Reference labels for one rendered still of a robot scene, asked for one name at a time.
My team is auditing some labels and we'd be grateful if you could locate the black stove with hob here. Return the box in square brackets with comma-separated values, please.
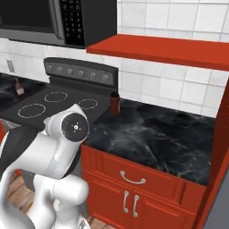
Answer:
[0, 56, 120, 132]

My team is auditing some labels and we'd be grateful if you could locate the red tall cabinet side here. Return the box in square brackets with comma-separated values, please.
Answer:
[192, 85, 229, 229]

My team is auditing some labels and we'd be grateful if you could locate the dark red bottle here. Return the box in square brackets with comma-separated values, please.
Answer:
[110, 90, 122, 116]

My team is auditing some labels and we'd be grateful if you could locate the red drawer front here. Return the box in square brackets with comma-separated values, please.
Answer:
[98, 152, 188, 204]

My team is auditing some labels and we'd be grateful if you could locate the red cupboard door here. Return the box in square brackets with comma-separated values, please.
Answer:
[131, 191, 188, 229]
[84, 172, 134, 229]

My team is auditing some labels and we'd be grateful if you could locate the small brown bottle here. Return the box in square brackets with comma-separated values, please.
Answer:
[15, 78, 25, 97]

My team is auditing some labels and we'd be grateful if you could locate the black microwave oven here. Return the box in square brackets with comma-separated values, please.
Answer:
[0, 0, 118, 50]

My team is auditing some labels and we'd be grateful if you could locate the silver drawer handle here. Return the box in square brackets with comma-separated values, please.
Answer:
[119, 170, 147, 185]

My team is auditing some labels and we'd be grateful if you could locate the red wall cabinet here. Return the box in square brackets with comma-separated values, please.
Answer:
[86, 33, 229, 72]

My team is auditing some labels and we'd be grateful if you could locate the silver cupboard door handle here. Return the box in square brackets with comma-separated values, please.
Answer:
[123, 190, 131, 215]
[132, 194, 140, 218]

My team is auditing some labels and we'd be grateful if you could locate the grey wall socket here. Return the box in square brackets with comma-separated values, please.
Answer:
[6, 59, 16, 73]

